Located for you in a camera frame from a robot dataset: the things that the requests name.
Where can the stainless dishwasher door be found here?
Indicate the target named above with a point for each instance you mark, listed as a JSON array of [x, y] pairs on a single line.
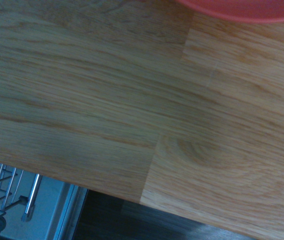
[[54, 207]]

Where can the red plastic plate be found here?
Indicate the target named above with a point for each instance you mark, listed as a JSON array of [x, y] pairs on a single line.
[[242, 8]]

